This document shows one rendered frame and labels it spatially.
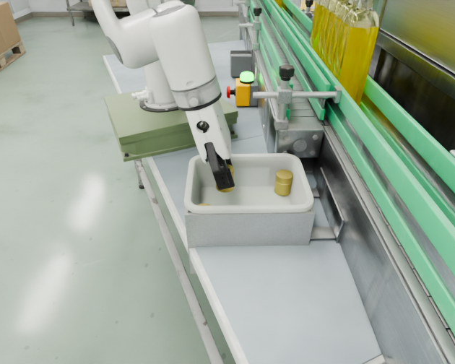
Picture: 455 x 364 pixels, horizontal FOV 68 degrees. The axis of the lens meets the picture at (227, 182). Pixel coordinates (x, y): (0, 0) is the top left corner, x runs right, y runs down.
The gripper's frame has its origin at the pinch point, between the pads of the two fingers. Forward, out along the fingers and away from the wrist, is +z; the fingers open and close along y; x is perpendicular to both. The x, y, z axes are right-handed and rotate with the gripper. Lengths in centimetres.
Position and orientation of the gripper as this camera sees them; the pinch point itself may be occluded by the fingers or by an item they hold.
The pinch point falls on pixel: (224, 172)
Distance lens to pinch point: 63.2
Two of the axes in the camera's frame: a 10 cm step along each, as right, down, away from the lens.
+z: 2.6, 7.7, 5.8
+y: -0.1, -6.0, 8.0
